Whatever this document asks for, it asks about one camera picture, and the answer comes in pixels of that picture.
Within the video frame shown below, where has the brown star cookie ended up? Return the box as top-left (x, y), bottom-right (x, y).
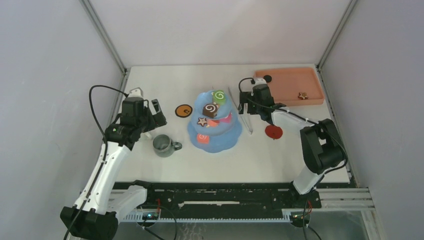
top-left (297, 92), bottom-right (309, 100)

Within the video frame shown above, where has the dark green glazed mug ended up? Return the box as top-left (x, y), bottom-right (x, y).
top-left (152, 134), bottom-right (183, 158)

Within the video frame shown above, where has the light pink swirl roll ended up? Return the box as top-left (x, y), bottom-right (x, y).
top-left (196, 133), bottom-right (210, 145)

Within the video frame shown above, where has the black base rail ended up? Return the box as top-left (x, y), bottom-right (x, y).
top-left (113, 180), bottom-right (322, 220)

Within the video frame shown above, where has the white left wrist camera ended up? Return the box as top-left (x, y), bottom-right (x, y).
top-left (127, 87), bottom-right (144, 99)

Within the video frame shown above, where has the pink rectangular tray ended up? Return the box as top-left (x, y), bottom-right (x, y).
top-left (254, 67), bottom-right (325, 107)

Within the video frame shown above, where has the pink cake slice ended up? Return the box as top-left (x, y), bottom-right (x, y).
top-left (206, 118), bottom-right (220, 128)

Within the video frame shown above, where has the black left camera cable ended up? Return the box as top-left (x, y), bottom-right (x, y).
top-left (88, 85), bottom-right (129, 150)

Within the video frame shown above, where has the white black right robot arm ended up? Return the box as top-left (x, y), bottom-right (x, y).
top-left (238, 83), bottom-right (348, 208)

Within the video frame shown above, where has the black round cookie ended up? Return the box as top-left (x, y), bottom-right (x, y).
top-left (263, 75), bottom-right (272, 83)

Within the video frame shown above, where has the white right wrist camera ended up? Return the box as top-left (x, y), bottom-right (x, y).
top-left (251, 78), bottom-right (267, 86)

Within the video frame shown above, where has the orange round coaster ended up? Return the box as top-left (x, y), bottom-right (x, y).
top-left (174, 104), bottom-right (193, 118)

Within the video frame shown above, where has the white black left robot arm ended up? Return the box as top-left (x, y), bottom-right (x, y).
top-left (60, 96), bottom-right (167, 240)

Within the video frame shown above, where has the brown swirl roll cake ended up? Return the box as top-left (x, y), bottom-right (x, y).
top-left (202, 103), bottom-right (220, 119)

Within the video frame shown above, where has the green swirl roll cake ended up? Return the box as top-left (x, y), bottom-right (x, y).
top-left (212, 90), bottom-right (227, 106)

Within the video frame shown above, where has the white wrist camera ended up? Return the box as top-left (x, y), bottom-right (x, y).
top-left (251, 78), bottom-right (267, 86)
top-left (127, 87), bottom-right (144, 99)

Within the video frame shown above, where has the red round coaster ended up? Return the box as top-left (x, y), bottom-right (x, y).
top-left (264, 125), bottom-right (283, 140)

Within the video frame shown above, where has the blue three-tier cake stand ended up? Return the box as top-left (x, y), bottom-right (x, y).
top-left (187, 90), bottom-right (242, 153)

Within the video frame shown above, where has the white star cookie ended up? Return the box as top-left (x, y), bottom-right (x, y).
top-left (196, 117), bottom-right (208, 127)

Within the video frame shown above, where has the white speckled mug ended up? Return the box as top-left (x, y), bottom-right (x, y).
top-left (142, 132), bottom-right (153, 140)

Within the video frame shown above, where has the magenta swirl roll cake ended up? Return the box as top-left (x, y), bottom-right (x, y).
top-left (219, 112), bottom-right (232, 124)

